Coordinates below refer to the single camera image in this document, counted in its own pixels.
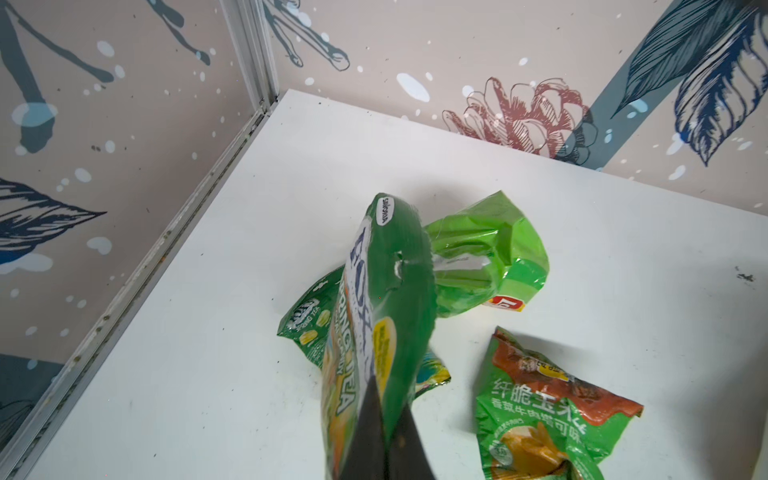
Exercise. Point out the green orange snack packet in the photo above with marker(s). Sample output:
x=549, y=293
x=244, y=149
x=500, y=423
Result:
x=307, y=322

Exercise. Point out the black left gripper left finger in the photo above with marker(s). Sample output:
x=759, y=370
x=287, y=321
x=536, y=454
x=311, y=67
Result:
x=366, y=457

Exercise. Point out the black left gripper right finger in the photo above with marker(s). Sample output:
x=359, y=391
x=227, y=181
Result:
x=406, y=459

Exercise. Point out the green Fox's candy bag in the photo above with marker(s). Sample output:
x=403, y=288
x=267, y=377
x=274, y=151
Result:
x=381, y=324

